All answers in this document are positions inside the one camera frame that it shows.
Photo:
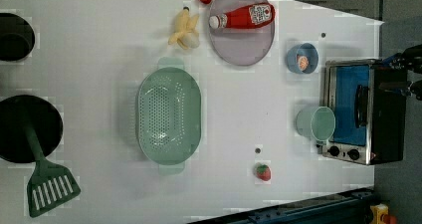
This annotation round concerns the green mug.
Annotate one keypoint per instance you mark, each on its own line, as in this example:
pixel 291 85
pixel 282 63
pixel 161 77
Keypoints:
pixel 316 124

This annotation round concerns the red toy strawberry bottom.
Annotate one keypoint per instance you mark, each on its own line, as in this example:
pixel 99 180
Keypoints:
pixel 263 172

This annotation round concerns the black toaster oven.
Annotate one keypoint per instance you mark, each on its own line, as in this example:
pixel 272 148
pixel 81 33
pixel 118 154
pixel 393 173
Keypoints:
pixel 370 115

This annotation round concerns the black round pan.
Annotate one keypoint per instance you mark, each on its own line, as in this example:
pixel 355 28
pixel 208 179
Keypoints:
pixel 46 121

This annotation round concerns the red ketchup bottle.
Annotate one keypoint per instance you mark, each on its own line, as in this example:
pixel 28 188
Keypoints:
pixel 248 17

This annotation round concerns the black round pot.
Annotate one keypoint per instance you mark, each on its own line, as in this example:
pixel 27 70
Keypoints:
pixel 17 37

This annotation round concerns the green plastic strainer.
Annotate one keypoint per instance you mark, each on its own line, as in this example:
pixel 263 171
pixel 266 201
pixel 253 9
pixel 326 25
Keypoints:
pixel 168 116

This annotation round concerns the grey round plate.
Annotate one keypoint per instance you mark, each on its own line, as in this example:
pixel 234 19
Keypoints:
pixel 240 47

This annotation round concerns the toy orange slice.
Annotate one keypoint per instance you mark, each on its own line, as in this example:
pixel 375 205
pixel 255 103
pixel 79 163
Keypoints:
pixel 302 62

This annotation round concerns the green slotted spatula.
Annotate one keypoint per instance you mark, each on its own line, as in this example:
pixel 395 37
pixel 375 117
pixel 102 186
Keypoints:
pixel 50 184

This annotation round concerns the peeled toy banana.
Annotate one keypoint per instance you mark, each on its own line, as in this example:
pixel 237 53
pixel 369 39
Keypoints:
pixel 185 33

